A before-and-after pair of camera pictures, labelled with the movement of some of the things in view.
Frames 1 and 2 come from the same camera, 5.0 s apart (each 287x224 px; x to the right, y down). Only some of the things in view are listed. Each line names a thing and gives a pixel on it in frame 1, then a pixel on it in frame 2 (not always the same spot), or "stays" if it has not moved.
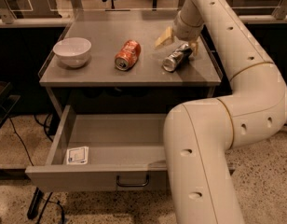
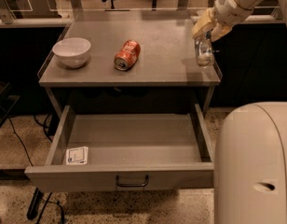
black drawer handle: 117,180 stays
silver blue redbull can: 172,62 -> 204,52
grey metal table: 109,63 stays
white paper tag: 77,156 stays
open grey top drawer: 104,153 stays
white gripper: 184,32 -> 227,7
